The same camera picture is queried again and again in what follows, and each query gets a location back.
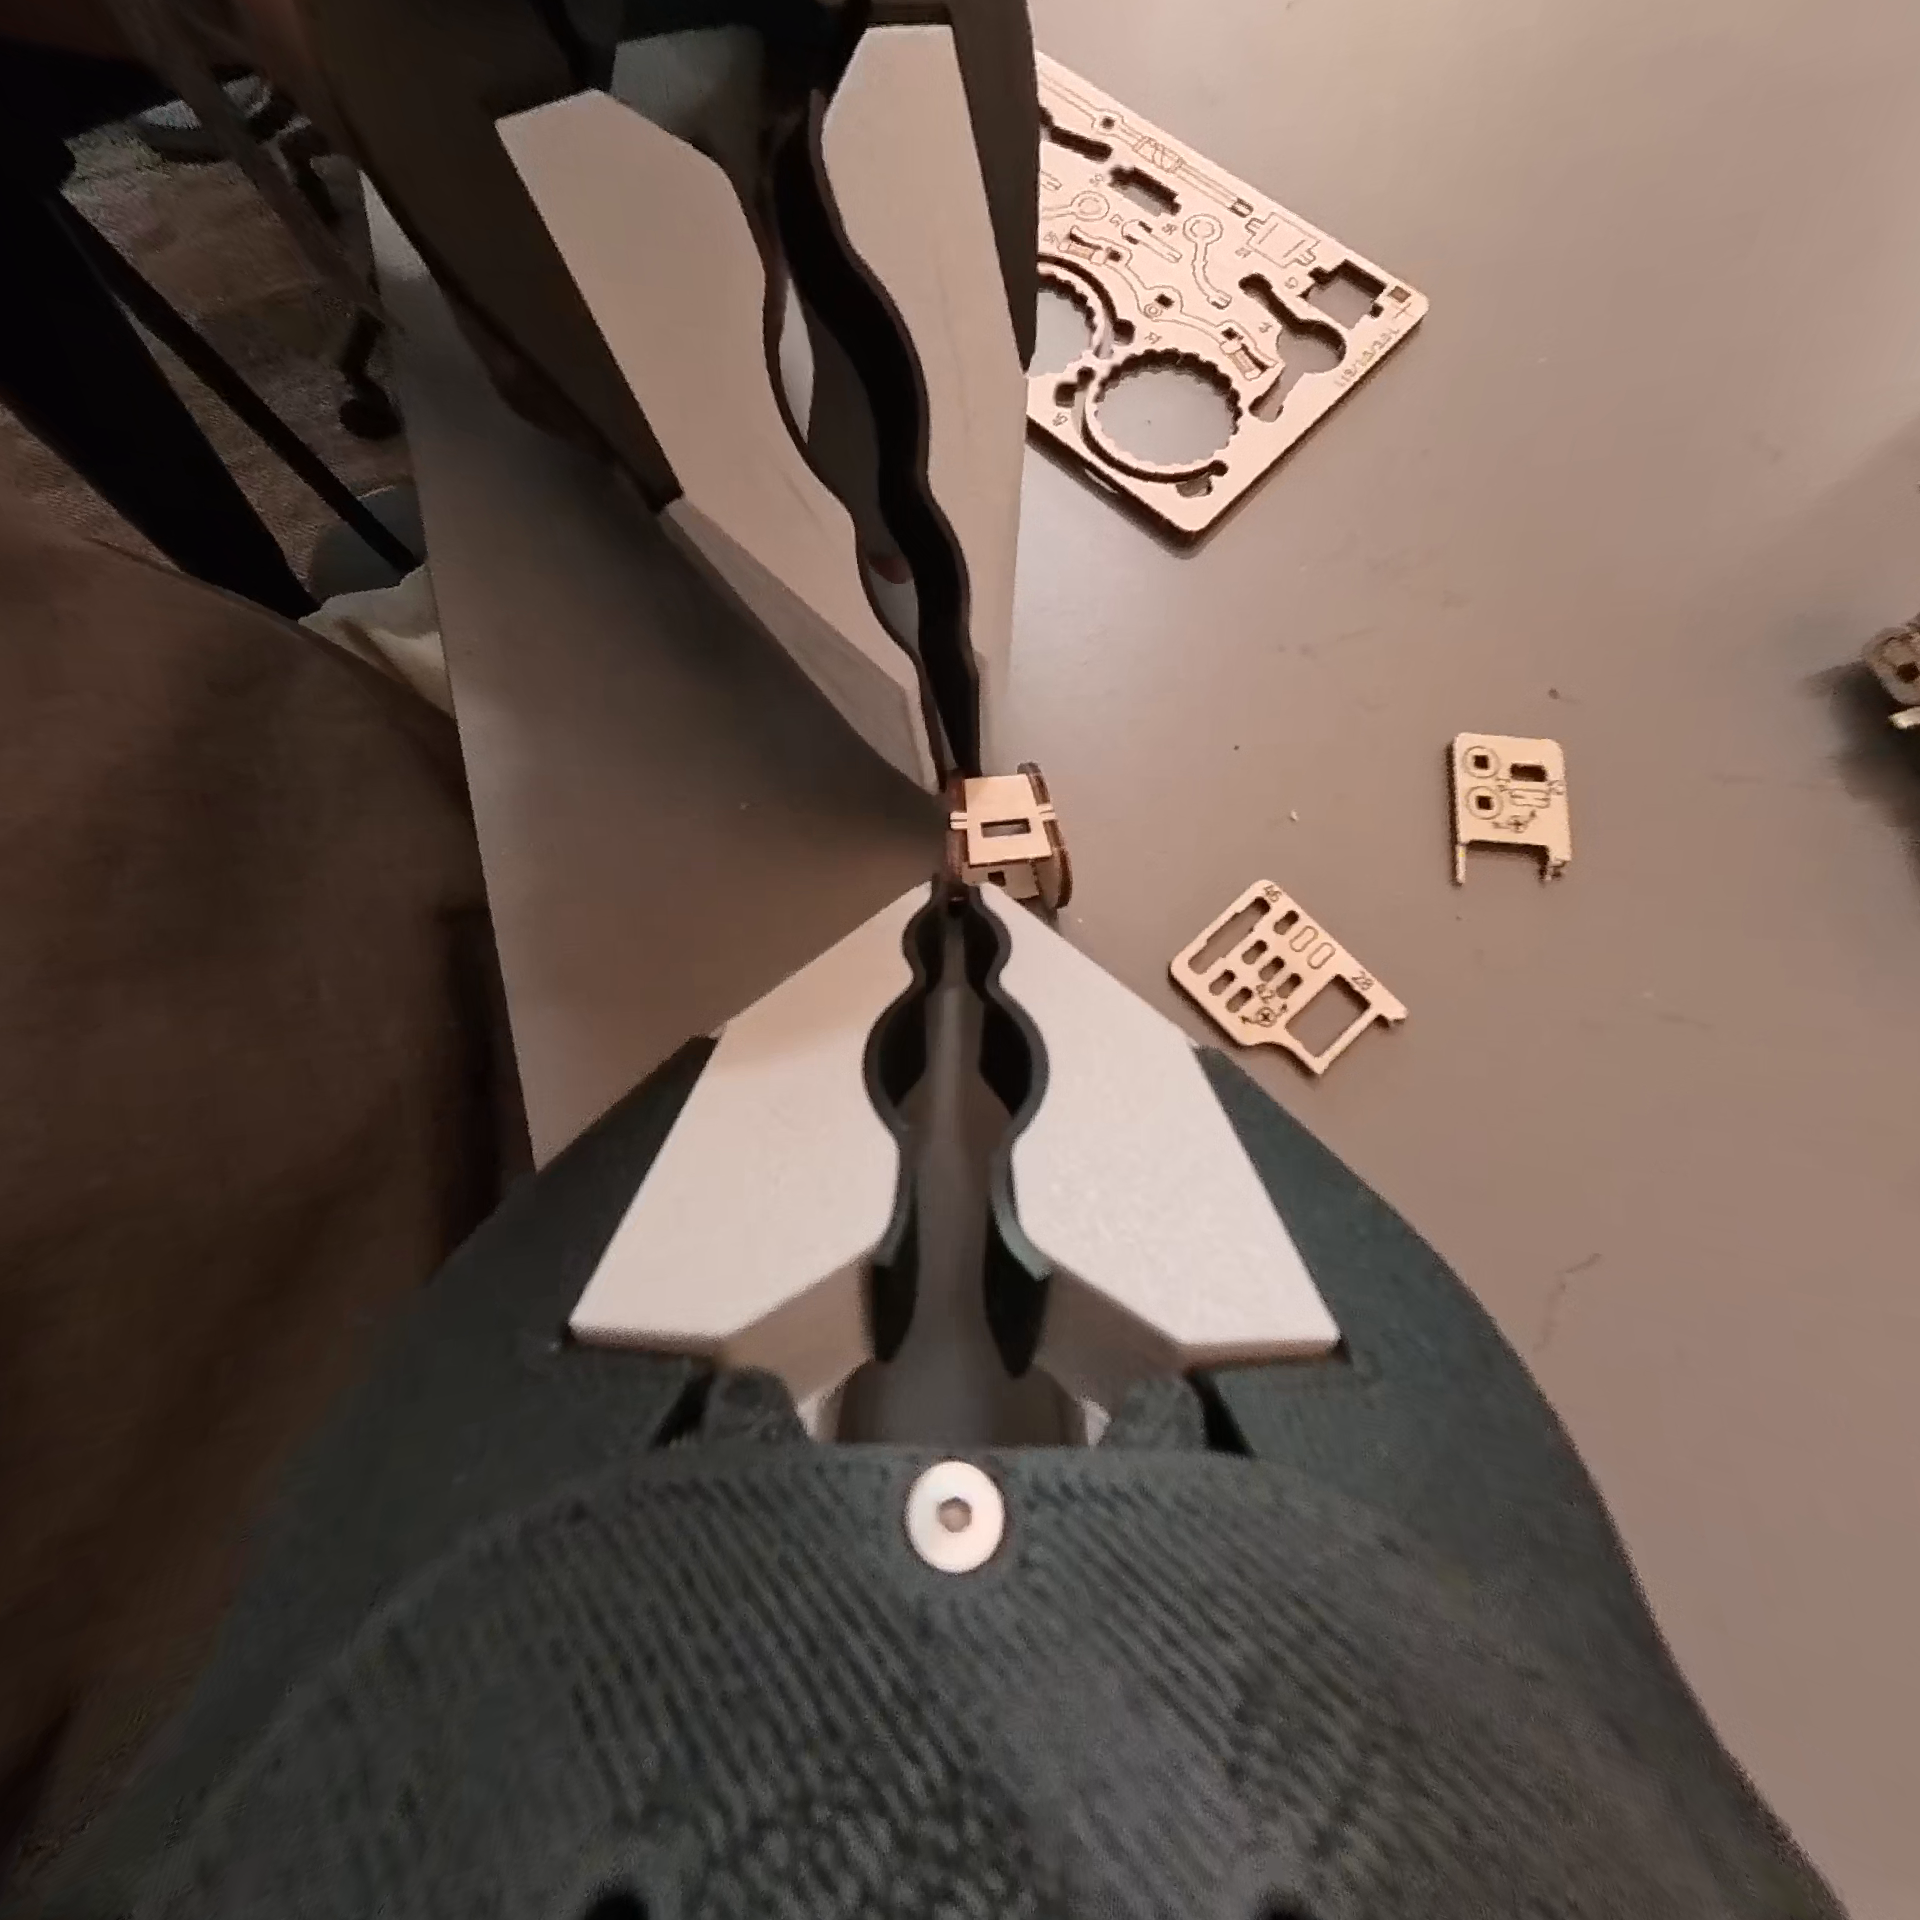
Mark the small wooden model assembly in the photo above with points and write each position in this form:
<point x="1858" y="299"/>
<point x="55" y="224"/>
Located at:
<point x="1008" y="866"/>

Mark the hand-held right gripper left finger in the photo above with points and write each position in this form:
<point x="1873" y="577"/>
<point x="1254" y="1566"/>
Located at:
<point x="751" y="1202"/>

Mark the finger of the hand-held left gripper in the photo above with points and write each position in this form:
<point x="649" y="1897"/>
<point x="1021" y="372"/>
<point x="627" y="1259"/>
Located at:
<point x="659" y="300"/>
<point x="945" y="300"/>

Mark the wooden parts sheet gear cutouts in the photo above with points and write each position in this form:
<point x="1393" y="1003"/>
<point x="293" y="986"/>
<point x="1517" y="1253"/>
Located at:
<point x="1154" y="239"/>

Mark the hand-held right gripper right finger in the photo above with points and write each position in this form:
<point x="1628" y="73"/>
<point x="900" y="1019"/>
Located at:
<point x="1172" y="1215"/>

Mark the grey desk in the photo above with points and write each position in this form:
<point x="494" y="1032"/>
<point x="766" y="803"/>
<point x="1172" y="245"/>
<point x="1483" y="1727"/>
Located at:
<point x="1576" y="1276"/>

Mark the small wooden piece round holes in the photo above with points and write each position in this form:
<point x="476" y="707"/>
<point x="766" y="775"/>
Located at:
<point x="1548" y="760"/>

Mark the large wooden gear model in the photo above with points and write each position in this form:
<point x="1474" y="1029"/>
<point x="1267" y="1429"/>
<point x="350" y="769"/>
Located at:
<point x="1893" y="667"/>

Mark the black office chair base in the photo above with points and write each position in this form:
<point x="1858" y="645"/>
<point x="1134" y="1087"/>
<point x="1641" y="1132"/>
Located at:
<point x="136" y="421"/>

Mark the person's brown clothing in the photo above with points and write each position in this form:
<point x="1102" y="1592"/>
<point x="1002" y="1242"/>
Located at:
<point x="227" y="1052"/>

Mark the small wooden piece slotted grid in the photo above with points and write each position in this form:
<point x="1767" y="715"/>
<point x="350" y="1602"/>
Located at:
<point x="1360" y="972"/>

